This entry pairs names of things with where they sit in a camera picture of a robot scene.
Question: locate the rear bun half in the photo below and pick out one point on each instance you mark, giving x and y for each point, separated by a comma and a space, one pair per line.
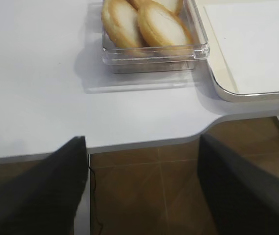
173, 6

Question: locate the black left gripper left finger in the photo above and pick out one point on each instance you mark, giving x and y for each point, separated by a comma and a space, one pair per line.
44, 200

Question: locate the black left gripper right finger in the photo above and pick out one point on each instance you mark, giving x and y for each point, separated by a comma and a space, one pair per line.
243, 198

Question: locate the front middle bun half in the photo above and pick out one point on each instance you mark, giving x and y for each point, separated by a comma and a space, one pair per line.
119, 19

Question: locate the clear plastic bun container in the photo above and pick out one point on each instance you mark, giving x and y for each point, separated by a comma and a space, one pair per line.
111, 69

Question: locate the white metal tray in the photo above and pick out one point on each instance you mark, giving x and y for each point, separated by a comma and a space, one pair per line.
243, 37

